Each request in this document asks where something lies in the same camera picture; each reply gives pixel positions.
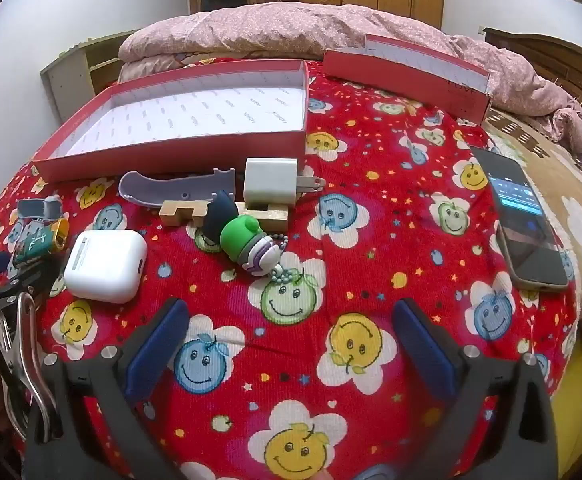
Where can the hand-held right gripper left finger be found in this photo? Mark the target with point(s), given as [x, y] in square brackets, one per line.
[156, 355]

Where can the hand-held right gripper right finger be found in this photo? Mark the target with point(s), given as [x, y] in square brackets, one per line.
[426, 350]

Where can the teal printed lighter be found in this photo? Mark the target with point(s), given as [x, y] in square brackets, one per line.
[36, 242]

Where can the grey plate with holes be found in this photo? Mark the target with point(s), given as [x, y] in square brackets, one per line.
[33, 208]

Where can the white earbuds case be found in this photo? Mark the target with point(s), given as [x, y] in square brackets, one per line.
[103, 265]

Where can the dark blue toy figure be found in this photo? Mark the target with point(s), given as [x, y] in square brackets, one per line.
[221, 210]

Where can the red cardboard box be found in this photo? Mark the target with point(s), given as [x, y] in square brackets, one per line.
[171, 149]

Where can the red smiley flower blanket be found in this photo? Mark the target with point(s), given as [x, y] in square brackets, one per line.
[371, 240]

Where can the grey plastic curved part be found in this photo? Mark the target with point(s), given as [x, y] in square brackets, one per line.
[161, 187]

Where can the black smartphone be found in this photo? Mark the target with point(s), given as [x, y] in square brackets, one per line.
[521, 210]

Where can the wooden phone stand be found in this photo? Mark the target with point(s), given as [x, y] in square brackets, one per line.
[271, 218]

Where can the low open bookshelf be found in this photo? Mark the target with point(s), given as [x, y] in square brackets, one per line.
[66, 80]

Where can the white charger plug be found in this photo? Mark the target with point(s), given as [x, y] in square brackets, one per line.
[268, 180]

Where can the red box lid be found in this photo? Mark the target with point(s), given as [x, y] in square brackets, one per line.
[396, 67]

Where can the dark wooden headboard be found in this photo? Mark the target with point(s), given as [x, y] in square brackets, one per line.
[546, 60]

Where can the pink floral quilt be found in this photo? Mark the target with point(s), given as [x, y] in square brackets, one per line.
[296, 30]

